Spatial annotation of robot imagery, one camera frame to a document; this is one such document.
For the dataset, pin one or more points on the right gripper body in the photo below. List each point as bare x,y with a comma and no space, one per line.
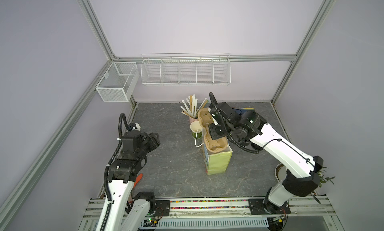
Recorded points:
216,132

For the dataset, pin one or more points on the red handled tool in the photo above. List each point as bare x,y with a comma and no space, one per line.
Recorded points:
138,179

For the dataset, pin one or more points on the green paper cup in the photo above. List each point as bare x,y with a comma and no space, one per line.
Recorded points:
196,129

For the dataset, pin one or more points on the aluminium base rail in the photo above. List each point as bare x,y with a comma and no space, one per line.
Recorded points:
235,213

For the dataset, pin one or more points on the cardboard tray with napkins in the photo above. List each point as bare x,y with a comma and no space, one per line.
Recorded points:
245,109

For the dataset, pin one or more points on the potted green plant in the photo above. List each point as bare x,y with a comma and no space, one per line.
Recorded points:
281,173

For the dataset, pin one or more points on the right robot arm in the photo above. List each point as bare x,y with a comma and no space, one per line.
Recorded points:
302,174

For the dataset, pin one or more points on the wide white wire basket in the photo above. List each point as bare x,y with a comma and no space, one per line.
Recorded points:
171,69

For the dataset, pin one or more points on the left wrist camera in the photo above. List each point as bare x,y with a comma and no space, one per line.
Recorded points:
133,127

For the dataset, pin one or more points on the pink metal straw bucket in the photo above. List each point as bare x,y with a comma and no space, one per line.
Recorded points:
191,120

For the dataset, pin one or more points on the small white mesh basket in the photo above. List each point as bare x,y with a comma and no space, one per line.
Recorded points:
118,82

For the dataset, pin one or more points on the green paper gift bag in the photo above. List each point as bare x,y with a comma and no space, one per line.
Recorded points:
215,163

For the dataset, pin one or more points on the white wrapped straw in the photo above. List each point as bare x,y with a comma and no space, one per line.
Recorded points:
194,105

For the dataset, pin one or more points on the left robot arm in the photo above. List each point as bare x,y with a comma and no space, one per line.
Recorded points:
120,176

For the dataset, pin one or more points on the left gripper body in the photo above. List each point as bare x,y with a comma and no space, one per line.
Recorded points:
148,145

